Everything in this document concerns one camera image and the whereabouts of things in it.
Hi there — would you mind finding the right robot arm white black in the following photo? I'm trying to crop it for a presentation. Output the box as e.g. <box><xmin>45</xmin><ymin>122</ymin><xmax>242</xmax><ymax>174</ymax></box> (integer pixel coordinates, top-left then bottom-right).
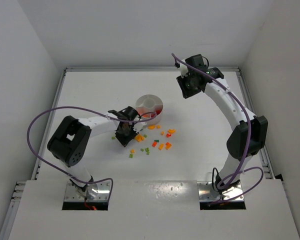
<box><xmin>174</xmin><ymin>54</ymin><xmax>268</xmax><ymax>194</ymax></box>

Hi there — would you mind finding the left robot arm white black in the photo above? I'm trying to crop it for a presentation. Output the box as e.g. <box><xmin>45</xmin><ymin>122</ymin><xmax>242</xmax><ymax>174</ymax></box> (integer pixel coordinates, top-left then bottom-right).
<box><xmin>47</xmin><ymin>106</ymin><xmax>146</xmax><ymax>200</ymax></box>

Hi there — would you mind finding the yellow orange lego cluster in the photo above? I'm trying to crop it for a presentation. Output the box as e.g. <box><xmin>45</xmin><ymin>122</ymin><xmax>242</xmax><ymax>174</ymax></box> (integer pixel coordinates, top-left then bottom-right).
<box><xmin>134</xmin><ymin>134</ymin><xmax>145</xmax><ymax>142</ymax></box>

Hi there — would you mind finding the white round divided container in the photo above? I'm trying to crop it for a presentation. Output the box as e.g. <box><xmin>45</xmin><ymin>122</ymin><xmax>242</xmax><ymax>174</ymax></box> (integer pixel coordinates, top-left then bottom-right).
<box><xmin>135</xmin><ymin>94</ymin><xmax>164</xmax><ymax>126</ymax></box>

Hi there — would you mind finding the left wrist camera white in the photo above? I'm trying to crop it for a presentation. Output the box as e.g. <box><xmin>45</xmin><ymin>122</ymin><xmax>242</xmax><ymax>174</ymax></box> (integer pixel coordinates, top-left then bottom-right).
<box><xmin>132</xmin><ymin>122</ymin><xmax>147</xmax><ymax>133</ymax></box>

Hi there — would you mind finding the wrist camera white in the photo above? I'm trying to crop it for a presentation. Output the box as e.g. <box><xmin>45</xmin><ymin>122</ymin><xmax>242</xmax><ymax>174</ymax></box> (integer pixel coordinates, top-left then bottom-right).
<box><xmin>132</xmin><ymin>122</ymin><xmax>147</xmax><ymax>133</ymax></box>
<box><xmin>174</xmin><ymin>62</ymin><xmax>189</xmax><ymax>78</ymax></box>

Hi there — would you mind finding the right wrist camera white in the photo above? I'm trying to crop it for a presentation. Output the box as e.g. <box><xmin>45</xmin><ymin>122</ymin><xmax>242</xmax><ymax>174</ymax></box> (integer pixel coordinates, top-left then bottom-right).
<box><xmin>174</xmin><ymin>62</ymin><xmax>189</xmax><ymax>78</ymax></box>

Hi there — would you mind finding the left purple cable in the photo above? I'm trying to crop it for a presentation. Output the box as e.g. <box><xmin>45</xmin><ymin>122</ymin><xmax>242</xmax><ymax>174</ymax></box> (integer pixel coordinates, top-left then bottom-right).
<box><xmin>26</xmin><ymin>106</ymin><xmax>158</xmax><ymax>201</ymax></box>

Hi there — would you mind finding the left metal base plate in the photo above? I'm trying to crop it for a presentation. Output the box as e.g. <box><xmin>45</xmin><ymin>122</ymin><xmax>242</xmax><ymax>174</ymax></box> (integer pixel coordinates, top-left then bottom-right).
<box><xmin>64</xmin><ymin>181</ymin><xmax>112</xmax><ymax>203</ymax></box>

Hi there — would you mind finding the metal base plate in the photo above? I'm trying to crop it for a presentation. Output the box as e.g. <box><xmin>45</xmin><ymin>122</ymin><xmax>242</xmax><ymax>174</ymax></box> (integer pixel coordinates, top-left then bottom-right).
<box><xmin>64</xmin><ymin>181</ymin><xmax>112</xmax><ymax>203</ymax></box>
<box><xmin>197</xmin><ymin>181</ymin><xmax>244</xmax><ymax>203</ymax></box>

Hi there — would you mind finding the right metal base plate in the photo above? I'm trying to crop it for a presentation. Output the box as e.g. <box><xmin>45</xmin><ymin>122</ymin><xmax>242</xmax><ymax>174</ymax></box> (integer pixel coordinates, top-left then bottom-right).
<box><xmin>197</xmin><ymin>181</ymin><xmax>244</xmax><ymax>203</ymax></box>

